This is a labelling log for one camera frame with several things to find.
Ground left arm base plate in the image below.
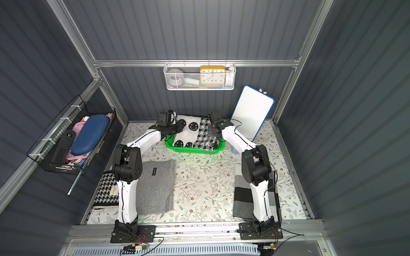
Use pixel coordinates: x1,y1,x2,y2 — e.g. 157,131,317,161
110,223,156,244

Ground grey black checkered scarf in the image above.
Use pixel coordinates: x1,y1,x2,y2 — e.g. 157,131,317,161
232,164,278,221

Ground black white houndstooth scarf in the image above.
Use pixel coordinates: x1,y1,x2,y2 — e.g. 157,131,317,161
93,171,119,207

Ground yellow alarm clock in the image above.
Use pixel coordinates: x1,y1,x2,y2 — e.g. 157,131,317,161
200,65,226,87

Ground white wire wall basket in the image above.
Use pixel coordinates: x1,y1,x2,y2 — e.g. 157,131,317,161
163,63,237,91

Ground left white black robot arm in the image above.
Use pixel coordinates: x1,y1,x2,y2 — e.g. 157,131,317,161
112,110,184,240

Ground green plastic basket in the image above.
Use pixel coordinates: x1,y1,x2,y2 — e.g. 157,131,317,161
165,133,226,155

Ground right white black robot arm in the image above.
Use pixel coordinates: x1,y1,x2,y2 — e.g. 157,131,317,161
208,111,276,235

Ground black wire side basket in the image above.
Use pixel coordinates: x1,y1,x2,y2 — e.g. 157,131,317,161
27,96,116,175

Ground small circuit board with wires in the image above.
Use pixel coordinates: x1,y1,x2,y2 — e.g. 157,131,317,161
119,244,149,255

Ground white tape roll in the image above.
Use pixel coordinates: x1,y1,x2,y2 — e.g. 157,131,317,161
165,68,184,87

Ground small blue figurine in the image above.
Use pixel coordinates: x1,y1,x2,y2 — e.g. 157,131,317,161
231,146,240,155

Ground aluminium front rail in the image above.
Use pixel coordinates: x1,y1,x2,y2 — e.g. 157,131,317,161
64,219,328,246

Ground pink items in basket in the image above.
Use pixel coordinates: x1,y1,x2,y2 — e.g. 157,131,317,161
65,116,90,166

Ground black remote handle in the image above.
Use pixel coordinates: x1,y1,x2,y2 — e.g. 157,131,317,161
50,130,76,165

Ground smiley houndstooth knit scarf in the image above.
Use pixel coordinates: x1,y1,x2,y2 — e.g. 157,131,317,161
172,115,220,151

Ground white board blue frame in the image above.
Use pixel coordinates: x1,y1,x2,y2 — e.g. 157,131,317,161
231,85,275,141

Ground plain grey scarf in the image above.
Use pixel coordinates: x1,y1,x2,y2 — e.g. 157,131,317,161
136,160,176,215

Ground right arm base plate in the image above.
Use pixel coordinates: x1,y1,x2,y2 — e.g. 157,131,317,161
236,222,284,241

